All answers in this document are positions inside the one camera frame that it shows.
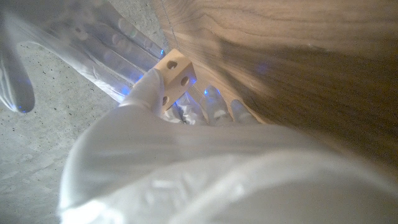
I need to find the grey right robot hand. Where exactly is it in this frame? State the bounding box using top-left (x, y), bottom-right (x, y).
top-left (0, 0), bottom-right (166, 114)

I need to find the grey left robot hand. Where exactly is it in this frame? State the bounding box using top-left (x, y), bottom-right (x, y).
top-left (57, 68), bottom-right (398, 224)

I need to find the small wooden block with holes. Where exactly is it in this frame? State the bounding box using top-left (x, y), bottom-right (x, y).
top-left (134, 48), bottom-right (197, 112)

